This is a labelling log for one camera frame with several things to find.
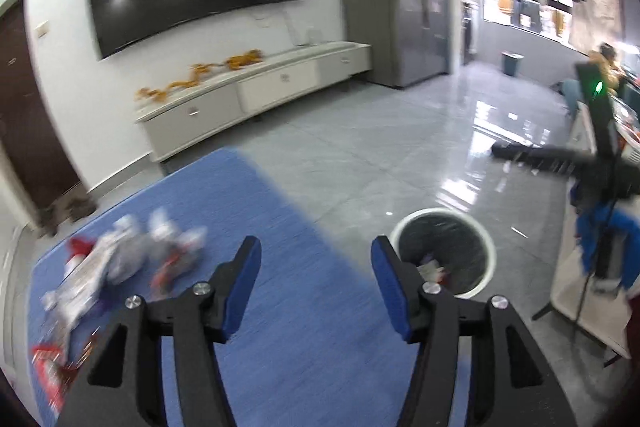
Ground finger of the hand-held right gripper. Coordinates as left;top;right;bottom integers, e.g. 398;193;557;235
491;142;576;175

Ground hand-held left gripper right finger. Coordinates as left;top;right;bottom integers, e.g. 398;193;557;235
370;235;576;427

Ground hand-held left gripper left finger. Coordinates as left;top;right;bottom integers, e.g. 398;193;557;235
57;235;263;427

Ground white bin with black bag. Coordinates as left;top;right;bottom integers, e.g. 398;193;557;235
389;207;497;299

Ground person's right hand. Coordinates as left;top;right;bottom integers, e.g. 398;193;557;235
575;197;640;295

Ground blue fluffy mat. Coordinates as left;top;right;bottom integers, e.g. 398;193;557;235
27;146;476;427

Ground white crumpled wrapper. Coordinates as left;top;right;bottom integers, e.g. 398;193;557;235
97;214;151;285
147;207;208;295

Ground small teal bin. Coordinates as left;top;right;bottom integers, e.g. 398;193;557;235
501;51;524;76

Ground white table with black legs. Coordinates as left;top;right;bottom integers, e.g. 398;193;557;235
532;97;640;365

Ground red white crumpled packet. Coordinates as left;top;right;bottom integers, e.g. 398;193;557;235
64;237;96;270

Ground silver snack packet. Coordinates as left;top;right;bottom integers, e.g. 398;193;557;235
41;252;118;333

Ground white television cabinet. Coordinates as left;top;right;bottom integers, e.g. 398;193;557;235
134;41;373;162

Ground golden tiger figurine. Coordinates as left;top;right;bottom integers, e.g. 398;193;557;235
225;49;266;71

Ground dark brown door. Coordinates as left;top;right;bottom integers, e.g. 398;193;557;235
0;0;83;228

